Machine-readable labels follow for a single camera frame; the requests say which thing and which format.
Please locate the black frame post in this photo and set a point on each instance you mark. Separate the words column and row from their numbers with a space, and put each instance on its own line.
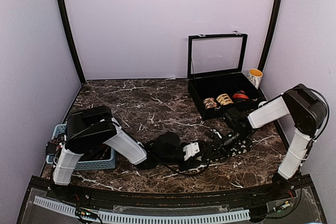
column 270, row 34
column 70, row 41

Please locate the orange white bowl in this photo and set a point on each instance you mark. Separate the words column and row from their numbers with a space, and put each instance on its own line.
column 261, row 104

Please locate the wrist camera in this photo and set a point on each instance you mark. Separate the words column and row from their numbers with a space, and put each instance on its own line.
column 168, row 143
column 233, row 118

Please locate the black glass-lid tie box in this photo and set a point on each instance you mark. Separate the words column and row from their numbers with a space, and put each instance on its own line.
column 214, row 67

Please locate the red black rolled tie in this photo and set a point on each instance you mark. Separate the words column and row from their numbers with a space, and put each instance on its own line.
column 240, row 95

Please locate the black white patterned tie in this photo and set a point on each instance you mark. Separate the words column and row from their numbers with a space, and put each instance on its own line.
column 239, row 148

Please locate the black front rail base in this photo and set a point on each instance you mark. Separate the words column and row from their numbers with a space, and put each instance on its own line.
column 92, row 197

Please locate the left black frame post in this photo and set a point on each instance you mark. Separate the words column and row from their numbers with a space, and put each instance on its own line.
column 70, row 41

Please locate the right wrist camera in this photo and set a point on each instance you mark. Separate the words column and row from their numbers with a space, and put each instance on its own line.
column 233, row 118

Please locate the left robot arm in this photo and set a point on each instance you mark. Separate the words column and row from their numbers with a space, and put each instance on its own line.
column 86, row 130

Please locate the light blue plastic basket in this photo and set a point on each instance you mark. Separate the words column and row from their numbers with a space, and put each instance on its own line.
column 101, row 164

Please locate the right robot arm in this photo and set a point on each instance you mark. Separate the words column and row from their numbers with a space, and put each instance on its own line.
column 310, row 113

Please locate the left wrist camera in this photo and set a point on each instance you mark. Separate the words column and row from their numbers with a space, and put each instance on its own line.
column 168, row 143

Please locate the tan striped rolled tie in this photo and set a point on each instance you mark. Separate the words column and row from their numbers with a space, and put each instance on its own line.
column 224, row 99

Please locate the right black frame post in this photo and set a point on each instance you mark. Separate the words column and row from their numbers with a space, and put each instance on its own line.
column 270, row 34

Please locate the brown floral rolled tie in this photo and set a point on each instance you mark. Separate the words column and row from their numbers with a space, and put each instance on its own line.
column 210, row 103

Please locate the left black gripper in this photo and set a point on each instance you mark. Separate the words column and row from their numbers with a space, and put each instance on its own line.
column 191, row 164

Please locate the white yellow mug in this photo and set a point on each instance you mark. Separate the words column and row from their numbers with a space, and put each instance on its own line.
column 255, row 77

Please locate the white slotted cable duct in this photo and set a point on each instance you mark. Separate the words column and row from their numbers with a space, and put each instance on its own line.
column 124, row 214

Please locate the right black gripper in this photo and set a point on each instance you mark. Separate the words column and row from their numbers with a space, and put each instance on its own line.
column 219, row 146

